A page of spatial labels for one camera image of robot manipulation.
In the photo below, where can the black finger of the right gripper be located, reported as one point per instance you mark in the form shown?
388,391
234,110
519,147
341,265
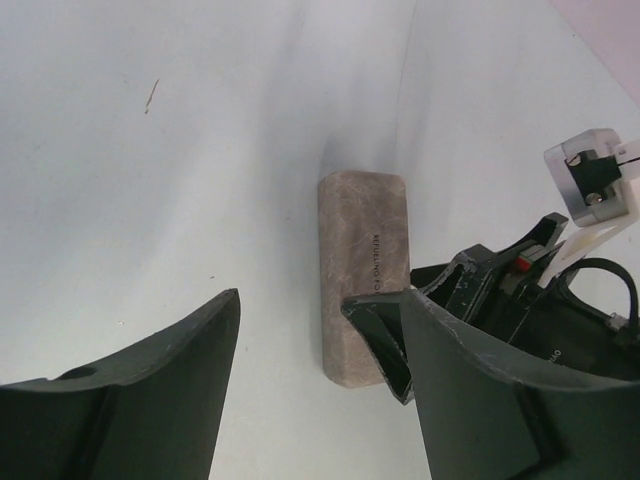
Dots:
468,286
377,319

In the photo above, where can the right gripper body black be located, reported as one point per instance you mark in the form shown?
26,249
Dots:
551,322

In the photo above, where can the grey glasses case green lining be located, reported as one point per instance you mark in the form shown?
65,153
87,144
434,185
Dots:
364,250

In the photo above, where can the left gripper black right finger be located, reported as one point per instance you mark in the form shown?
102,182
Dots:
490,411

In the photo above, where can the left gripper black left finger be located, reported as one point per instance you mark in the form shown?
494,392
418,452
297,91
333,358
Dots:
149,411

